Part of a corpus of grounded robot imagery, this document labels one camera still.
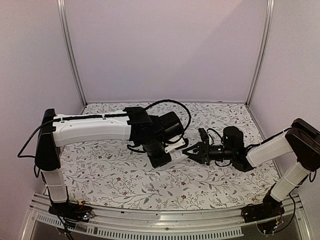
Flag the white remote control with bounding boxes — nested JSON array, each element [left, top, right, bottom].
[[167, 150, 188, 166]]

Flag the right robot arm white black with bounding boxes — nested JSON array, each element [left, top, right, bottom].
[[182, 118, 320, 218]]

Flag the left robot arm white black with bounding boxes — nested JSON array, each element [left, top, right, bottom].
[[34, 107, 187, 217]]

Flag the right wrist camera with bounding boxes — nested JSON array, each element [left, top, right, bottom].
[[198, 128, 214, 146]]

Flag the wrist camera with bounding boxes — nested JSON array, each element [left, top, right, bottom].
[[164, 138, 189, 153], [198, 128, 214, 146]]

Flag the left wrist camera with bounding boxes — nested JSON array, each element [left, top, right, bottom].
[[164, 138, 189, 153]]

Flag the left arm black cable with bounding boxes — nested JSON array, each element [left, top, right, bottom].
[[143, 99, 192, 133]]

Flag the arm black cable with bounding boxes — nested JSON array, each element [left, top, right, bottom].
[[143, 99, 192, 133], [207, 127, 226, 143]]

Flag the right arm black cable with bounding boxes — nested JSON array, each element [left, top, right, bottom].
[[207, 127, 226, 143]]

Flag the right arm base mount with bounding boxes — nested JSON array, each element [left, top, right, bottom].
[[241, 193, 285, 235]]

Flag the front aluminium rail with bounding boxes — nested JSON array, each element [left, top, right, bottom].
[[21, 193, 313, 240]]

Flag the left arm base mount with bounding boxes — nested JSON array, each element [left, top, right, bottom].
[[48, 198, 95, 222]]

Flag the right aluminium frame post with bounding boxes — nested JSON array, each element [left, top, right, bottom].
[[245, 0, 275, 108]]

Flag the aluminium frame post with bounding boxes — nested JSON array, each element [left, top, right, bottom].
[[245, 0, 275, 108], [56, 0, 88, 107]]

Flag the left aluminium frame post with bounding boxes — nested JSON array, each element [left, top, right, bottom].
[[56, 0, 88, 107]]

